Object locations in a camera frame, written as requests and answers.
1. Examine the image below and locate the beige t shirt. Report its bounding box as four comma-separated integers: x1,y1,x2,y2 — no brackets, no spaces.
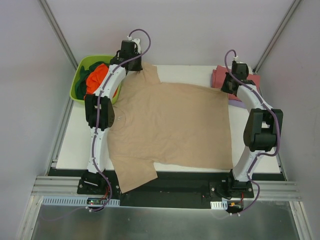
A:
107,63,233,193

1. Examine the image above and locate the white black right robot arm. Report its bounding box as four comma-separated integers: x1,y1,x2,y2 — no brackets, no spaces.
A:
215,60,283,199

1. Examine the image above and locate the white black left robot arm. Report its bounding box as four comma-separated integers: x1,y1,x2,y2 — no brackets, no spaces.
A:
78,37,143,195

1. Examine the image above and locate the folded red t shirt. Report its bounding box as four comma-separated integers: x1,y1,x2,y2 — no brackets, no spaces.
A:
211,65,261,91

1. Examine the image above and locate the folded purple t shirt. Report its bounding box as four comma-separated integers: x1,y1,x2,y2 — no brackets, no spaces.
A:
228,99,246,109

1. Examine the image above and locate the orange t shirt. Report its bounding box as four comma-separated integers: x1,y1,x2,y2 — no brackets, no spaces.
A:
83,61,109,99

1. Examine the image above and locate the green plastic basket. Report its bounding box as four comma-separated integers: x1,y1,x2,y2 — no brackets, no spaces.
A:
69,54,113,105

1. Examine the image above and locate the dark green t shirt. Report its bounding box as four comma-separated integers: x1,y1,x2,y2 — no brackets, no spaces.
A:
74,60,111,100

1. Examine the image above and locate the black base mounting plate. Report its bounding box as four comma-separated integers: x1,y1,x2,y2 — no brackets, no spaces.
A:
47,167,255,208

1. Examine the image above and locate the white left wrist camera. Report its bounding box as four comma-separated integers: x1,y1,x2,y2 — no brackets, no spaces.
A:
127,36,141,48

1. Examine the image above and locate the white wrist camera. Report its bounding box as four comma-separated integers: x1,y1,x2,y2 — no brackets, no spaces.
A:
127,36,141,48
232,55,244,64

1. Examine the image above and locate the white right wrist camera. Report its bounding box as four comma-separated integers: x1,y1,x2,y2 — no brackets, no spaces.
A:
232,55,244,64

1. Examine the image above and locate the right aluminium corner post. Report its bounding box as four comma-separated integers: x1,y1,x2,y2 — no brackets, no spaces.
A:
252,0,303,74

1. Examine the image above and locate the aluminium corner post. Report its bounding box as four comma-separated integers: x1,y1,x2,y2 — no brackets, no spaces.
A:
37,0,78,70
252,0,303,74

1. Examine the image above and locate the left aluminium corner post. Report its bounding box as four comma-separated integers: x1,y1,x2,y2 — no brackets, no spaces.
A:
37,0,78,70

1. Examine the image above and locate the right white cable duct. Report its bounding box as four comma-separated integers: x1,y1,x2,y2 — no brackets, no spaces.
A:
210,201,228,211

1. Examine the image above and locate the white cable duct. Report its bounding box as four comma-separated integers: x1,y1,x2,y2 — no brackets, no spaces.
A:
210,201,228,211
42,196,120,208

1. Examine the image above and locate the aluminium front frame rail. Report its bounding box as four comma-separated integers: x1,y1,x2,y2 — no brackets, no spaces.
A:
31,176,303,202

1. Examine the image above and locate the left white cable duct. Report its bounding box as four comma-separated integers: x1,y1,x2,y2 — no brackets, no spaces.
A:
42,196,120,208

